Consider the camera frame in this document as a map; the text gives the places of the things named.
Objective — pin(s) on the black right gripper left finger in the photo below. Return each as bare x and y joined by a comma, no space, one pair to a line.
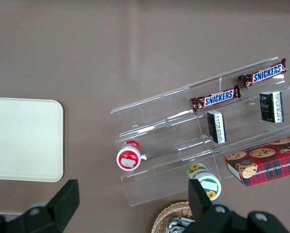
57,213

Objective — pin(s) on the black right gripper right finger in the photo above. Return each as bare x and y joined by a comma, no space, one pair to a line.
208,218

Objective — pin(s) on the light wicker basket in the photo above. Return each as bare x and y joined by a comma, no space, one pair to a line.
164,218

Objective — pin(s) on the cream plastic tray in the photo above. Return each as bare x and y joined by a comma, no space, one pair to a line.
23,138

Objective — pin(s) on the stacked aluminium foil trays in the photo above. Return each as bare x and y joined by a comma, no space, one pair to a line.
177,225

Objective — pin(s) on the green sunflower snack cup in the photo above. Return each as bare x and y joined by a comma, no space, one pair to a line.
197,170

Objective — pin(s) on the red plaid cookie box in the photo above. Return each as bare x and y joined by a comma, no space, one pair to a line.
268,162

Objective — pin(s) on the red lidded snack cup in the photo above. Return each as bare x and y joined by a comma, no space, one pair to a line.
128,159

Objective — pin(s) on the small black chocolate box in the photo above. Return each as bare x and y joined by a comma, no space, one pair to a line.
271,106
216,127

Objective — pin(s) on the clear acrylic tiered snack stand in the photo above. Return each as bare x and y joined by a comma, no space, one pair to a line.
159,116

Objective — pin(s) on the Snickers chocolate bar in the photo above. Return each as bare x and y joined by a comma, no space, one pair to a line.
217,98
266,74

